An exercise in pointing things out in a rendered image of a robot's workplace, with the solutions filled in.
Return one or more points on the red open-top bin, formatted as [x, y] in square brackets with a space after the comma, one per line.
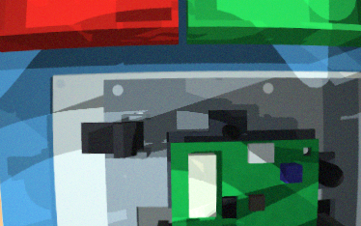
[63, 23]

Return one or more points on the green circuit board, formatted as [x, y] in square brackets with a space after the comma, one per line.
[245, 183]

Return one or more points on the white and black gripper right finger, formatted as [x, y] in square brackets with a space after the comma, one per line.
[324, 219]

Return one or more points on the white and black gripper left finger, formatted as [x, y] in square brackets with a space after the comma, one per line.
[164, 223]

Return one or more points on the green bin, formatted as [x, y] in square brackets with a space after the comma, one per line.
[250, 22]

